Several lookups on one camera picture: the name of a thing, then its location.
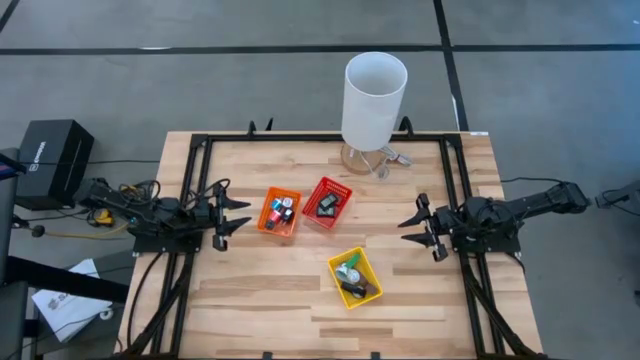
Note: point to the red tape roll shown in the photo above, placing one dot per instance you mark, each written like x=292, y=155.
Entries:
x=274, y=217

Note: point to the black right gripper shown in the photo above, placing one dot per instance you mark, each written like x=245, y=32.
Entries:
x=437, y=225

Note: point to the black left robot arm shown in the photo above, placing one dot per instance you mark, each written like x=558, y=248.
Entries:
x=160, y=215

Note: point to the silver watch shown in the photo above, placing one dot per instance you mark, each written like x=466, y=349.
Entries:
x=355, y=276

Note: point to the blue tape roll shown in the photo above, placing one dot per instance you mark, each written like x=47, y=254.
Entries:
x=276, y=204

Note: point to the black cardboard box white logo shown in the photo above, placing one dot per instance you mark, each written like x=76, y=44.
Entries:
x=52, y=160

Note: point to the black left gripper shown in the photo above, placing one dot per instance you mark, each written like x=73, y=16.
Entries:
x=217, y=220

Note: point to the black ribbed watch band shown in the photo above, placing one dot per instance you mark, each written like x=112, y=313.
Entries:
x=352, y=291

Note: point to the black metal table frame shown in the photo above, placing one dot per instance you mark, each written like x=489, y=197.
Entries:
x=320, y=137

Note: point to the orange plastic basket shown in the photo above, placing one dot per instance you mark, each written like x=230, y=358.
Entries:
x=264, y=220

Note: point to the black side furniture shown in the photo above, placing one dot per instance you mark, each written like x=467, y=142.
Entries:
x=12, y=300

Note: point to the pink braided watch band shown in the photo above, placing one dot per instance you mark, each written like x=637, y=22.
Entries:
x=371, y=286

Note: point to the yellow plastic basket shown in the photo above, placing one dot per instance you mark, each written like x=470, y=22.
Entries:
x=356, y=278

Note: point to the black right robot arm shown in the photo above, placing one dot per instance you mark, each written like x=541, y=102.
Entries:
x=510, y=210

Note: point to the yellow tool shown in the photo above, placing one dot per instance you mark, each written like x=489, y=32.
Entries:
x=104, y=217

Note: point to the white printed paper sheets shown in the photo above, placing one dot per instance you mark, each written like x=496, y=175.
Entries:
x=70, y=305

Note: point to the white shade table lamp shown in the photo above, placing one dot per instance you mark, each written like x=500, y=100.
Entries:
x=372, y=105

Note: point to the white round tape roll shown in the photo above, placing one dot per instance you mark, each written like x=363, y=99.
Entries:
x=288, y=202

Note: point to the green ribbed watch band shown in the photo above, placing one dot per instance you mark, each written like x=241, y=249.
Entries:
x=353, y=260

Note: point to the glossy black box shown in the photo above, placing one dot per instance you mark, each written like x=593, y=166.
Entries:
x=328, y=201

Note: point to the dark small tape roll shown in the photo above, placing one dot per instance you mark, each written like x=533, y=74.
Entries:
x=286, y=214

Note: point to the red plastic basket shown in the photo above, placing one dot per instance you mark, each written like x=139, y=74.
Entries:
x=340, y=187

